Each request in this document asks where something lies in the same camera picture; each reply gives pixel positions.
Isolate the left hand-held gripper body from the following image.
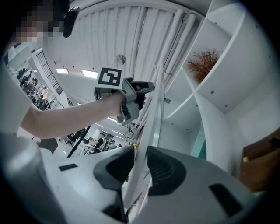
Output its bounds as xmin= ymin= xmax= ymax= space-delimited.
xmin=94 ymin=67 xmax=140 ymax=126

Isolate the white office desk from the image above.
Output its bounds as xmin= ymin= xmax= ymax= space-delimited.
xmin=75 ymin=141 xmax=96 ymax=156

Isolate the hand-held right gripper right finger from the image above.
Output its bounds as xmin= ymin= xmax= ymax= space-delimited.
xmin=140 ymin=146 xmax=264 ymax=224

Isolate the brown wooden box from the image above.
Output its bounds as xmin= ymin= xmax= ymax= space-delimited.
xmin=239 ymin=135 xmax=280 ymax=193

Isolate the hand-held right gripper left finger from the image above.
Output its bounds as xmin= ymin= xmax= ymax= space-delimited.
xmin=40 ymin=146 xmax=135 ymax=223

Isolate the orange dried plant decoration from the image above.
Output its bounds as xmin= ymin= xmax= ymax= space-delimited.
xmin=186 ymin=48 xmax=222 ymax=84

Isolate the black head-worn camera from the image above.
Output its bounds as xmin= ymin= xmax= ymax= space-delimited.
xmin=62 ymin=6 xmax=81 ymax=38

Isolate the white ceiling pipe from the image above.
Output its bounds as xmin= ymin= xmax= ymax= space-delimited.
xmin=163 ymin=9 xmax=185 ymax=73
xmin=168 ymin=13 xmax=196 ymax=75

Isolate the black slanted pole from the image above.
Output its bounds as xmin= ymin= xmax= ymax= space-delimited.
xmin=66 ymin=124 xmax=92 ymax=158

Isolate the person's white shirt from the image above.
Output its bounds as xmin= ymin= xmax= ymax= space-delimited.
xmin=0 ymin=42 xmax=43 ymax=140

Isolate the white open-shelf cabinet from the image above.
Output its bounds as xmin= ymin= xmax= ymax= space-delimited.
xmin=161 ymin=0 xmax=280 ymax=194

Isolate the black office chair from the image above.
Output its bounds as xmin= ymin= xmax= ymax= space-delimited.
xmin=65 ymin=133 xmax=77 ymax=147

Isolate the person's head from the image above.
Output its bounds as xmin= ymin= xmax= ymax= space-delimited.
xmin=12 ymin=0 xmax=70 ymax=48

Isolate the black metal grid frame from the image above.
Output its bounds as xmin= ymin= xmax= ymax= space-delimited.
xmin=35 ymin=51 xmax=63 ymax=95

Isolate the person's left forearm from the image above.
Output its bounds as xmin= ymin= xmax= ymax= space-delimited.
xmin=20 ymin=91 xmax=126 ymax=140

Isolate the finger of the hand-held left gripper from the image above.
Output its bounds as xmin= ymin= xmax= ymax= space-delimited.
xmin=135 ymin=92 xmax=147 ymax=110
xmin=130 ymin=80 xmax=156 ymax=94

